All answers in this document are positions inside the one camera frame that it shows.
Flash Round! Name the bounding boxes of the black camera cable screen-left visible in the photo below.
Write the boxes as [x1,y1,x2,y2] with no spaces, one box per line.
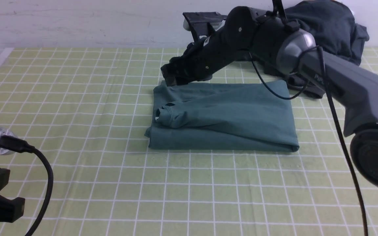
[0,135,54,236]

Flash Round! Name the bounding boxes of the dark teal crumpled garment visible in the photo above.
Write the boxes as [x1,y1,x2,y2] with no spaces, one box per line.
[285,0,369,66]

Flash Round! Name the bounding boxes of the green checkered tablecloth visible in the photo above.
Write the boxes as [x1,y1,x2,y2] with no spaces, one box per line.
[0,48,364,236]

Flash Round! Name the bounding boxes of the green long-sleeve top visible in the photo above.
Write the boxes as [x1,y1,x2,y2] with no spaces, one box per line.
[145,81,300,153]

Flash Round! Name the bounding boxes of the black camera cable screen-right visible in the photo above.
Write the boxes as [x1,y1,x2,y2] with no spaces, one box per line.
[254,46,369,236]

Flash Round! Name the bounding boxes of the dark grey crumpled garment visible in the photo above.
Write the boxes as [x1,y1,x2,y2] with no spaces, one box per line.
[244,52,325,100]

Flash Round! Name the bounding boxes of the black gripper screen-right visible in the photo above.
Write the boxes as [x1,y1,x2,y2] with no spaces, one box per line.
[161,36,252,87]

